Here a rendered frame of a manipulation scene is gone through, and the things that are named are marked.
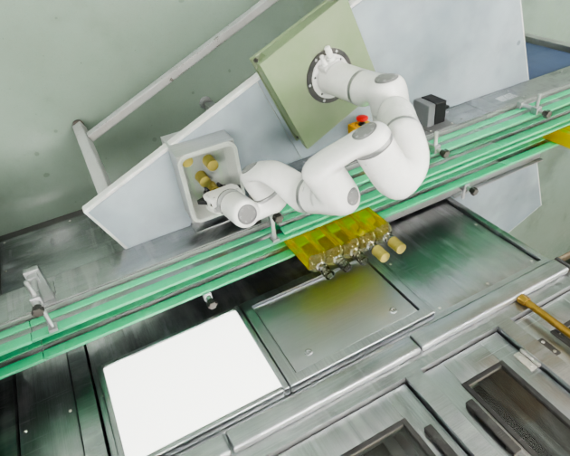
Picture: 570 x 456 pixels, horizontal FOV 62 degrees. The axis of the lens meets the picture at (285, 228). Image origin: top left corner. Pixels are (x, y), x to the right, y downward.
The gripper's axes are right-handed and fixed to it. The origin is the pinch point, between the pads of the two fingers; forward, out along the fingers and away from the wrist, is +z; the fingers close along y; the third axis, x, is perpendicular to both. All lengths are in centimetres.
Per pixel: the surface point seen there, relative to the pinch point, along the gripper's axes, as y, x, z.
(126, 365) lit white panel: -41, -34, -13
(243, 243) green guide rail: 2.2, -16.7, -6.8
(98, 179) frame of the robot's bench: -29.2, 9.5, 23.5
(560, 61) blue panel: 166, -5, 15
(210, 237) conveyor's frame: -5.9, -12.9, -1.5
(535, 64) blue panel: 156, -3, 19
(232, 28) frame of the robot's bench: 37, 42, 51
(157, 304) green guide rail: -27.3, -23.5, -7.5
